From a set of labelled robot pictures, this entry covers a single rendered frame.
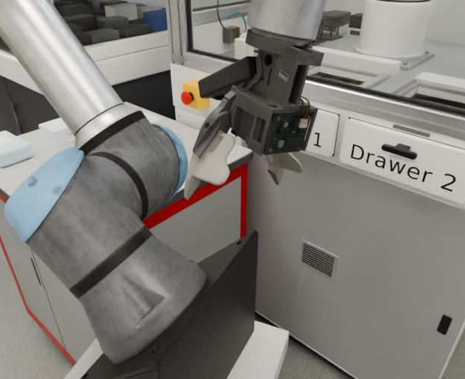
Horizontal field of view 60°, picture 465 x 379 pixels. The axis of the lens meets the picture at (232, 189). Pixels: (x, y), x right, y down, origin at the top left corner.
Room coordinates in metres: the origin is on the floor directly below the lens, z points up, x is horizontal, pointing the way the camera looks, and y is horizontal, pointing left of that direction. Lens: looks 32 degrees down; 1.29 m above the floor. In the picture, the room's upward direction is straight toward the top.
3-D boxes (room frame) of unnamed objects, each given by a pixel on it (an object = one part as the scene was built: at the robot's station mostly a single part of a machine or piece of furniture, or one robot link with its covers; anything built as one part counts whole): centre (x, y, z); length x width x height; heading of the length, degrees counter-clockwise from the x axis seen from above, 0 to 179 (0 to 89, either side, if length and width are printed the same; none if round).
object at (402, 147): (0.78, -0.36, 0.91); 0.07 x 0.04 x 0.01; 48
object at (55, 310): (1.05, 0.36, 0.38); 0.62 x 0.58 x 0.76; 48
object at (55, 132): (1.15, 0.51, 0.79); 0.13 x 0.09 x 0.05; 140
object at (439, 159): (0.80, -0.38, 0.87); 0.29 x 0.02 x 0.11; 48
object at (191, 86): (1.21, 0.11, 0.88); 0.07 x 0.05 x 0.07; 48
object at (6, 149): (1.03, 0.65, 0.78); 0.15 x 0.10 x 0.04; 51
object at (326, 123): (1.01, -0.14, 0.87); 0.29 x 0.02 x 0.11; 48
